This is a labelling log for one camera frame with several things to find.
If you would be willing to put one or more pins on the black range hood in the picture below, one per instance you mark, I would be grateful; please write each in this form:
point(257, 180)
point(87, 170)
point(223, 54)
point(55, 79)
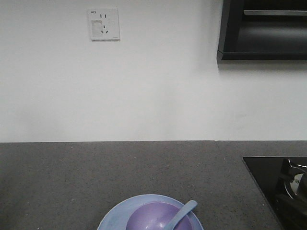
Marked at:
point(263, 30)

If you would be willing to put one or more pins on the light blue plastic plate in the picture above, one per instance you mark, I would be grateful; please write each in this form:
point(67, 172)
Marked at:
point(118, 216)

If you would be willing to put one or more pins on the black gas stove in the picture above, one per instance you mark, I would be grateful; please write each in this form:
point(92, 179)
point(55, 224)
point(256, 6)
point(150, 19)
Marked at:
point(283, 182)

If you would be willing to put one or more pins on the white wall socket right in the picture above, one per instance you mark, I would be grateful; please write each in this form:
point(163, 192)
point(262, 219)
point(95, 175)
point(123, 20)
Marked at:
point(104, 24)

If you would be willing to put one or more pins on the purple plastic bowl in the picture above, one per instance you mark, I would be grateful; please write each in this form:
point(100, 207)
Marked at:
point(154, 216)

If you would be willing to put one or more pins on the light blue plastic spoon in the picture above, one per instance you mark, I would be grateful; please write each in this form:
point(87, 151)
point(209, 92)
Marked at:
point(188, 207)

